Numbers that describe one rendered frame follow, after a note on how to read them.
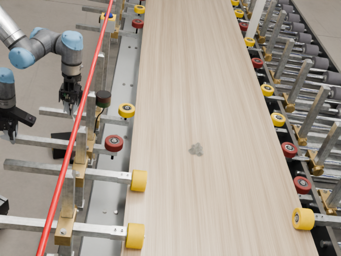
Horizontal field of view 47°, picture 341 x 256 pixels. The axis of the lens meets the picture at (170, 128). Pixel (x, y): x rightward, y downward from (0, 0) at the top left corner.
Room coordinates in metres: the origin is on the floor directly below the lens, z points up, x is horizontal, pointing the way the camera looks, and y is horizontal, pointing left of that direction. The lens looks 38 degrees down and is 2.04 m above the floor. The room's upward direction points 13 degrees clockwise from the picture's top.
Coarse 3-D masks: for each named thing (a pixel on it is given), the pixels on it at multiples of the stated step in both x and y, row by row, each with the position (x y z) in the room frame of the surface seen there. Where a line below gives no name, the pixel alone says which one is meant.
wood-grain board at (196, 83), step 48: (192, 0) 3.15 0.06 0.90; (144, 48) 2.16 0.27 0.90; (192, 48) 2.31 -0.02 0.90; (240, 48) 2.47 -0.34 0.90; (144, 96) 1.66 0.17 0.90; (192, 96) 1.76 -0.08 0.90; (240, 96) 1.87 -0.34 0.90; (144, 144) 1.29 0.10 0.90; (192, 144) 1.37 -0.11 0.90; (240, 144) 1.45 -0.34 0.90; (144, 192) 1.02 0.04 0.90; (192, 192) 1.08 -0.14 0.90; (240, 192) 1.14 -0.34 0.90; (288, 192) 1.20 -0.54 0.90; (144, 240) 0.81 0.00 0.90; (192, 240) 0.85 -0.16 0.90; (240, 240) 0.90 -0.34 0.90; (288, 240) 0.95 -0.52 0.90
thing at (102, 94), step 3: (102, 90) 1.32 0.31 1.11; (105, 90) 1.32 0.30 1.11; (99, 93) 1.29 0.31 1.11; (102, 93) 1.30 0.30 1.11; (105, 93) 1.30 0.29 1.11; (108, 93) 1.31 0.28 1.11; (99, 96) 1.28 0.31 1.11; (102, 96) 1.28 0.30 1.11; (105, 96) 1.28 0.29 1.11; (108, 96) 1.29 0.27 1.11; (99, 102) 1.27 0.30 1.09; (96, 105) 1.28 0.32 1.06; (96, 108) 1.28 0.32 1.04; (102, 111) 1.29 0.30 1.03; (99, 114) 1.29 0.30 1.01; (96, 120) 1.29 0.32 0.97
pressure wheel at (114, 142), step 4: (108, 136) 1.28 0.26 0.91; (112, 136) 1.29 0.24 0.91; (116, 136) 1.30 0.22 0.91; (108, 140) 1.26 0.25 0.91; (112, 140) 1.26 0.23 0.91; (116, 140) 1.27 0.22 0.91; (120, 140) 1.28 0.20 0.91; (108, 144) 1.23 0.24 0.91; (112, 144) 1.24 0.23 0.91; (116, 144) 1.24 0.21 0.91; (120, 144) 1.25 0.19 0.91; (108, 148) 1.23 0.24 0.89; (112, 148) 1.23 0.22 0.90; (116, 148) 1.23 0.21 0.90; (120, 148) 1.25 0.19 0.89; (112, 156) 1.26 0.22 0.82
